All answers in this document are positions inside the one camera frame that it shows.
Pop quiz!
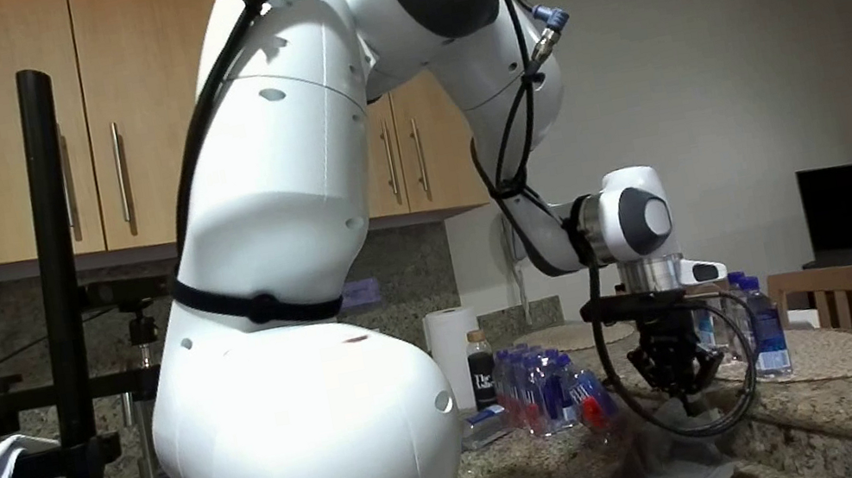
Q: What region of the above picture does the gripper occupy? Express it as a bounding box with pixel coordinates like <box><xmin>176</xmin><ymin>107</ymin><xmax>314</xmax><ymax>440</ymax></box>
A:
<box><xmin>622</xmin><ymin>299</ymin><xmax>735</xmax><ymax>424</ymax></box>

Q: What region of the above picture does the white cable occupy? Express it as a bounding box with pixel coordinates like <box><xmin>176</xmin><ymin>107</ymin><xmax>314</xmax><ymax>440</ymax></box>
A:
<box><xmin>496</xmin><ymin>208</ymin><xmax>540</xmax><ymax>330</ymax></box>

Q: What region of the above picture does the silver cabinet door handle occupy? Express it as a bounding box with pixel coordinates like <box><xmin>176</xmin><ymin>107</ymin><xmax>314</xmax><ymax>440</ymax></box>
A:
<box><xmin>53</xmin><ymin>123</ymin><xmax>86</xmax><ymax>243</ymax></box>
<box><xmin>407</xmin><ymin>116</ymin><xmax>432</xmax><ymax>194</ymax></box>
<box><xmin>107</xmin><ymin>120</ymin><xmax>142</xmax><ymax>238</ymax></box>
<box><xmin>378</xmin><ymin>118</ymin><xmax>402</xmax><ymax>198</ymax></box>

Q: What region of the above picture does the round woven placemat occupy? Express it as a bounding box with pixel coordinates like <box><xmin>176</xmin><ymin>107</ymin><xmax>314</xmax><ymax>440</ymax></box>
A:
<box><xmin>513</xmin><ymin>311</ymin><xmax>641</xmax><ymax>363</ymax></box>
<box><xmin>705</xmin><ymin>317</ymin><xmax>852</xmax><ymax>402</ymax></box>

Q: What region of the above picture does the purple note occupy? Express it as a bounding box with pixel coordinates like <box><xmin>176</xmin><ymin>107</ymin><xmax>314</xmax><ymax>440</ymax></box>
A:
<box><xmin>337</xmin><ymin>275</ymin><xmax>385</xmax><ymax>313</ymax></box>

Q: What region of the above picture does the paper towel roll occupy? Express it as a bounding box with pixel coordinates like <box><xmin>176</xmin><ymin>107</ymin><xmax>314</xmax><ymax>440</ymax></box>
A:
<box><xmin>421</xmin><ymin>303</ymin><xmax>494</xmax><ymax>418</ymax></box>

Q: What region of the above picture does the clear water bottle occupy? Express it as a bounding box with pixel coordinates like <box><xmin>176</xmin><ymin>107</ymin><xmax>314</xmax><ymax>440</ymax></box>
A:
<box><xmin>736</xmin><ymin>271</ymin><xmax>795</xmax><ymax>382</ymax></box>
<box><xmin>688</xmin><ymin>269</ymin><xmax>762</xmax><ymax>370</ymax></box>

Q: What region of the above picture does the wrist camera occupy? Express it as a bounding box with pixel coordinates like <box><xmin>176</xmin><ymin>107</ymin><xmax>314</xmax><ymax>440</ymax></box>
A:
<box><xmin>577</xmin><ymin>282</ymin><xmax>691</xmax><ymax>328</ymax></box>

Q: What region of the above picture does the pack of water bottles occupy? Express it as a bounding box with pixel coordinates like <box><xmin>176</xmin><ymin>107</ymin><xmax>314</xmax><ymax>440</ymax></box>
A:
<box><xmin>488</xmin><ymin>332</ymin><xmax>601</xmax><ymax>446</ymax></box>

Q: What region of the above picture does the grey towel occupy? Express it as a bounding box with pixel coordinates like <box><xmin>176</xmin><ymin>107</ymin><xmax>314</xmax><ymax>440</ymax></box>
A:
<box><xmin>588</xmin><ymin>387</ymin><xmax>745</xmax><ymax>478</ymax></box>

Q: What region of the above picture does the dark glass bottle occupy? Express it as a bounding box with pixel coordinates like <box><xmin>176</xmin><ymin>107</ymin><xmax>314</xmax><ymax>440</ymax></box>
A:
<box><xmin>462</xmin><ymin>327</ymin><xmax>504</xmax><ymax>413</ymax></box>

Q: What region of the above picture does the steel tap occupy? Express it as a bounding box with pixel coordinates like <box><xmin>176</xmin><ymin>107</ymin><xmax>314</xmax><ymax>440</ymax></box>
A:
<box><xmin>112</xmin><ymin>339</ymin><xmax>180</xmax><ymax>478</ymax></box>

